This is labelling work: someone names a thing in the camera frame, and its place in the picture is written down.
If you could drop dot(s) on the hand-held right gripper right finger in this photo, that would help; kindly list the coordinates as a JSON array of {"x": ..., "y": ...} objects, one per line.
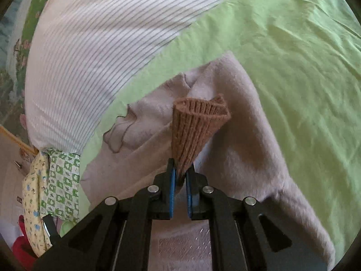
[{"x": 189, "y": 197}]

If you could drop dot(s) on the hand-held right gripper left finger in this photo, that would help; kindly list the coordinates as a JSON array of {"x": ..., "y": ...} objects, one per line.
[{"x": 172, "y": 192}]

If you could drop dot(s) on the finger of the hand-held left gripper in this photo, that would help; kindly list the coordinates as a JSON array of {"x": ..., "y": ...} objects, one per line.
[{"x": 50, "y": 227}]

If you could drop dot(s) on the mauve fleece sweater brown cuffs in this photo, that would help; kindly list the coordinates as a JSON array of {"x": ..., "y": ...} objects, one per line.
[{"x": 239, "y": 146}]

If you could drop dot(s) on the yellow cartoon print pillow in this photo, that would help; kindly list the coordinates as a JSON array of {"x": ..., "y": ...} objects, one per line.
[{"x": 32, "y": 203}]

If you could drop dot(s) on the red cloth item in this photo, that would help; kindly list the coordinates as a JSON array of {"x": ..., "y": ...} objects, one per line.
[{"x": 22, "y": 245}]

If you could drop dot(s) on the green checkered pillow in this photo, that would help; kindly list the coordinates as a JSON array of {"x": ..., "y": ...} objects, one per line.
[{"x": 63, "y": 186}]

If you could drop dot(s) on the white striped duvet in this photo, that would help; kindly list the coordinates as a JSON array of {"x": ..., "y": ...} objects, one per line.
[{"x": 93, "y": 62}]

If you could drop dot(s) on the gold framed floral headboard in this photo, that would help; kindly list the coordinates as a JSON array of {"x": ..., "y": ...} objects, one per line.
[{"x": 8, "y": 62}]

